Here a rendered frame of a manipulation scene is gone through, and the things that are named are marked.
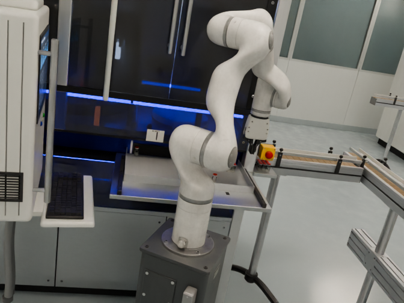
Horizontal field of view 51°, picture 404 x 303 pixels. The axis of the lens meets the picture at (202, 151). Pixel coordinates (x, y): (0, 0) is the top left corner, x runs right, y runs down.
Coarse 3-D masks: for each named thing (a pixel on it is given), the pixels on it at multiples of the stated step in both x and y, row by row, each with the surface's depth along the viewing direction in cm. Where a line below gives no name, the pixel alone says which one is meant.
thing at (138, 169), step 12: (132, 156) 215; (144, 156) 217; (156, 156) 220; (132, 168) 200; (144, 168) 203; (156, 168) 205; (168, 168) 208; (132, 180) 187; (144, 180) 187; (156, 180) 188; (168, 180) 189
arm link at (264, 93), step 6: (258, 78) 176; (258, 84) 175; (264, 84) 173; (258, 90) 175; (264, 90) 174; (270, 90) 174; (258, 96) 176; (264, 96) 175; (270, 96) 174; (252, 102) 179; (258, 102) 176; (264, 102) 175; (270, 102) 174; (258, 108) 177; (264, 108) 176; (270, 108) 178
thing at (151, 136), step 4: (148, 132) 207; (152, 132) 207; (156, 132) 207; (160, 132) 208; (164, 132) 208; (148, 136) 208; (152, 136) 208; (160, 136) 208; (148, 140) 208; (152, 140) 209; (156, 140) 209; (160, 140) 209
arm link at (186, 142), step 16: (176, 128) 141; (192, 128) 139; (176, 144) 138; (192, 144) 135; (176, 160) 139; (192, 160) 138; (192, 176) 140; (208, 176) 145; (192, 192) 139; (208, 192) 140
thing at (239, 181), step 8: (208, 168) 217; (240, 168) 221; (216, 176) 209; (224, 176) 210; (232, 176) 212; (240, 176) 214; (248, 176) 207; (216, 184) 193; (224, 184) 193; (232, 184) 203; (240, 184) 205; (248, 184) 204; (248, 192) 197
